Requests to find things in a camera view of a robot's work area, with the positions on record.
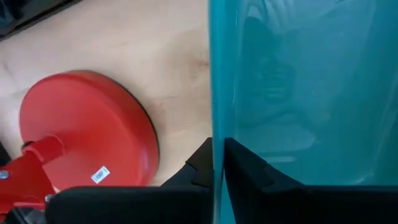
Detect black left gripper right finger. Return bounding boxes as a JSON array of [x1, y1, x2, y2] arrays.
[[223, 138, 398, 224]]

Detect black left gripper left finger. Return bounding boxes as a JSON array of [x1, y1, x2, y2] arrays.
[[45, 136, 216, 224]]

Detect teal green plastic bin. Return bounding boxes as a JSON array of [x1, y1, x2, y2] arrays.
[[207, 0, 398, 224]]

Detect black table edge strip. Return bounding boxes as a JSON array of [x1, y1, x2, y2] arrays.
[[0, 0, 82, 41]]

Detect red camera stand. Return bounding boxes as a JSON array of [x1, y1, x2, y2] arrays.
[[0, 70, 160, 218]]

